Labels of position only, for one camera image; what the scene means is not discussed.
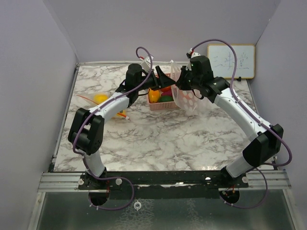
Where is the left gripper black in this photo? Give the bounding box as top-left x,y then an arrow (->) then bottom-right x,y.
136,66 -> 176,92

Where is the orange green mango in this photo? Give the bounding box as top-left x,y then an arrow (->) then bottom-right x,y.
148,89 -> 160,104

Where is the clear bag white zipper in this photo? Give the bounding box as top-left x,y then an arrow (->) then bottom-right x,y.
169,59 -> 212,117

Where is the yellow orange peach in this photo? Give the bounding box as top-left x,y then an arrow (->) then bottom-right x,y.
93,94 -> 108,104

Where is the clear bag red zipper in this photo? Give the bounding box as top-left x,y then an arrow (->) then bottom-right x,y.
76,92 -> 131,122

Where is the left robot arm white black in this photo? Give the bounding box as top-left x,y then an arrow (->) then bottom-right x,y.
68,64 -> 176,189

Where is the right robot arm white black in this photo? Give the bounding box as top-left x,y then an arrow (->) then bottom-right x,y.
176,55 -> 283,187

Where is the small orange tangerine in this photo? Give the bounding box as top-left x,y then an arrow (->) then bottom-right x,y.
160,86 -> 171,92

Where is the dark red fruit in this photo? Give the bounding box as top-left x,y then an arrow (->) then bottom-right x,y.
161,90 -> 173,97

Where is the green lime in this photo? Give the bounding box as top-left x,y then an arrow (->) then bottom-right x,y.
158,96 -> 174,103

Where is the pink plastic basket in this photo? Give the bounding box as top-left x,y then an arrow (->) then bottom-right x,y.
145,85 -> 178,111

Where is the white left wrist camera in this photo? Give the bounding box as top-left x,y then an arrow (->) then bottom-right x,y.
139,56 -> 152,72

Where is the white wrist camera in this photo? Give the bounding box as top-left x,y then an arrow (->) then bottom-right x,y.
186,49 -> 200,59
139,56 -> 152,72

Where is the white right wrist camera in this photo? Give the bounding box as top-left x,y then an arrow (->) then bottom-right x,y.
186,49 -> 200,59

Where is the small whiteboard wooden frame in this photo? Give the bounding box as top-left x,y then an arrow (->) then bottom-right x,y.
207,44 -> 255,79

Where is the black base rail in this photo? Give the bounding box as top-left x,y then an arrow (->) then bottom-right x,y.
78,171 -> 248,200

